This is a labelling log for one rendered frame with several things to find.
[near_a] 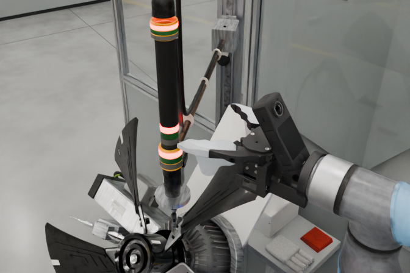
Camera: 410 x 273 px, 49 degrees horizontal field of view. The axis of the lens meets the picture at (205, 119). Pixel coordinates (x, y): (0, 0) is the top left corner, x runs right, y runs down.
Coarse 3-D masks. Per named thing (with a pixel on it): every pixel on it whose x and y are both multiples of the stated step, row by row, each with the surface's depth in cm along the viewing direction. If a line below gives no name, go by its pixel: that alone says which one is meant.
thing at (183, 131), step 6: (222, 48) 127; (216, 60) 120; (210, 72) 114; (204, 84) 108; (204, 90) 107; (198, 102) 102; (192, 114) 97; (186, 120) 95; (186, 126) 93; (180, 132) 91; (186, 132) 92; (180, 138) 89
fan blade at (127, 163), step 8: (136, 120) 116; (128, 128) 119; (136, 128) 115; (128, 136) 119; (136, 136) 114; (120, 144) 125; (128, 144) 118; (136, 144) 114; (128, 152) 118; (120, 160) 127; (128, 160) 118; (120, 168) 129; (128, 168) 118; (136, 168) 112; (128, 176) 118; (136, 176) 112; (128, 184) 124; (136, 184) 112; (136, 192) 112; (136, 200) 113; (136, 208) 118
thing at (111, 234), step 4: (72, 216) 140; (80, 220) 137; (84, 224) 135; (88, 224) 134; (92, 224) 133; (92, 228) 133; (108, 232) 128; (112, 232) 128; (116, 232) 127; (108, 236) 128; (112, 236) 127; (116, 236) 126; (120, 236) 126; (116, 240) 126; (120, 240) 125
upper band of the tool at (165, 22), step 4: (152, 20) 71; (156, 20) 72; (160, 20) 72; (164, 20) 72; (168, 20) 72; (172, 20) 72; (176, 20) 69; (156, 24) 68; (160, 24) 68; (164, 24) 68; (168, 24) 68; (172, 24) 68; (176, 28) 70; (160, 36) 69; (164, 36) 69; (168, 40) 69
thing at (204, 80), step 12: (180, 0) 77; (180, 12) 78; (180, 24) 79; (180, 36) 80; (180, 48) 81; (216, 48) 124; (180, 60) 83; (180, 72) 84; (192, 108) 97; (192, 120) 95
